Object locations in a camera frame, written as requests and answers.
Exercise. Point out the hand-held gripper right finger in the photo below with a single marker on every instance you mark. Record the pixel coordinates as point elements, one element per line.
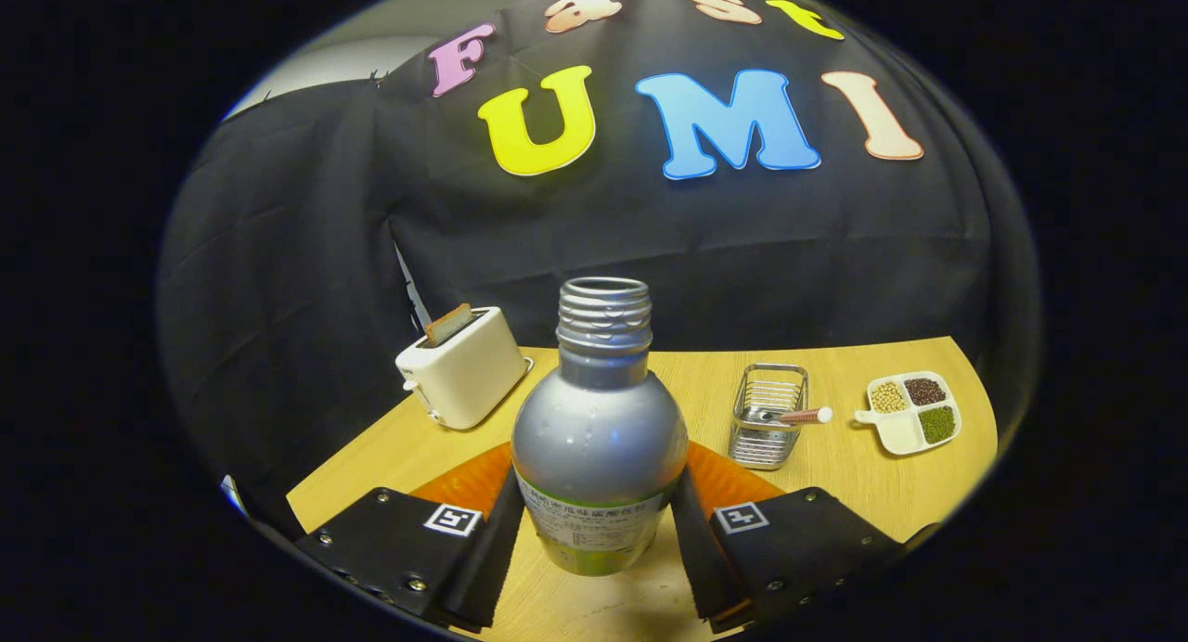
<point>696,558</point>

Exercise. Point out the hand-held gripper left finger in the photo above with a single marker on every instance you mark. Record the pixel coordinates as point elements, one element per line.
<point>497,549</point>

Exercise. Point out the silver bottle with green label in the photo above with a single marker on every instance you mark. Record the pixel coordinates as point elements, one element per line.
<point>599,438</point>

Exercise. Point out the wooden table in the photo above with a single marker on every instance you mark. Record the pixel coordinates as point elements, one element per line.
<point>854,494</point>

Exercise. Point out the white toaster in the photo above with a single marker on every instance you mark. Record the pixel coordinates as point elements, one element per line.
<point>473,373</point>

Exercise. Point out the toasted bread slice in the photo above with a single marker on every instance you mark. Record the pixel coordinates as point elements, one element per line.
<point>449,325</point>

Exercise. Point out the white divided dish of beans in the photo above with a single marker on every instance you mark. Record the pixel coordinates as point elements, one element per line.
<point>905,430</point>

